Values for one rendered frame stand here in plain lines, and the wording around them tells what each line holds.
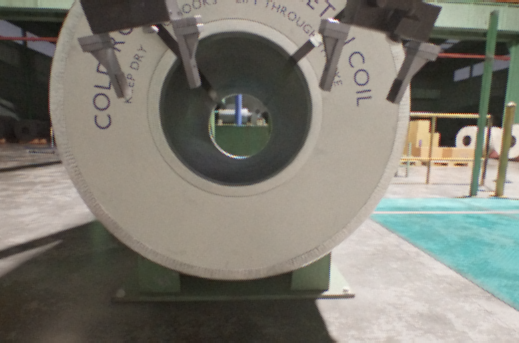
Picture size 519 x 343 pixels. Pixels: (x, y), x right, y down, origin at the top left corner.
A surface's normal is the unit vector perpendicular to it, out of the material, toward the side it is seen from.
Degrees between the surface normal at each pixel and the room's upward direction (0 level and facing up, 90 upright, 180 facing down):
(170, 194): 90
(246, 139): 90
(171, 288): 90
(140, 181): 90
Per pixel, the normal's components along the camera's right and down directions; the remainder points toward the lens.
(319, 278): 0.06, 0.13
